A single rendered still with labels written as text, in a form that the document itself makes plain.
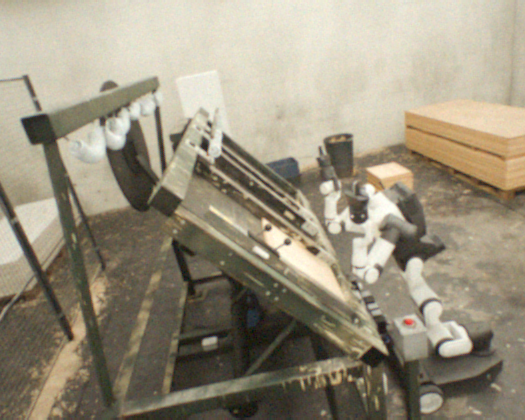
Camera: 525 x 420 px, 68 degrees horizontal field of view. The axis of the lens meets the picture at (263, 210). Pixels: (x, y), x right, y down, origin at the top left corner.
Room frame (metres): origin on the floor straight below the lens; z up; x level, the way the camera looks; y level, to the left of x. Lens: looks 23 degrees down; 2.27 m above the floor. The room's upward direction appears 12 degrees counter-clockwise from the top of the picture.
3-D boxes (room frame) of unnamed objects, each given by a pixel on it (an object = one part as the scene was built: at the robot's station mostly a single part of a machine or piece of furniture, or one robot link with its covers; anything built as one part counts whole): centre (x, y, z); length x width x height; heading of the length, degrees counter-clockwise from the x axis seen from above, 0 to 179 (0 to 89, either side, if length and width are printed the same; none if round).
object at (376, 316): (1.89, -0.50, 0.69); 0.50 x 0.14 x 0.24; 0
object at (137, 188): (2.38, 0.70, 1.85); 0.80 x 0.06 x 0.80; 0
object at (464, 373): (1.94, -1.00, 0.19); 0.64 x 0.52 x 0.33; 90
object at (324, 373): (2.49, 0.28, 0.41); 2.20 x 1.38 x 0.83; 0
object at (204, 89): (5.91, 0.54, 1.03); 0.61 x 0.58 x 2.05; 4
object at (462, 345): (1.94, -1.03, 0.28); 0.21 x 0.20 x 0.13; 90
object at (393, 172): (4.97, -1.73, 0.20); 0.61 x 0.53 x 0.40; 4
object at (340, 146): (6.25, -1.45, 0.33); 0.52 x 0.51 x 0.65; 4
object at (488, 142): (5.39, -3.31, 0.39); 2.46 x 1.05 x 0.78; 4
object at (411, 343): (1.45, -0.57, 0.84); 0.12 x 0.12 x 0.18; 0
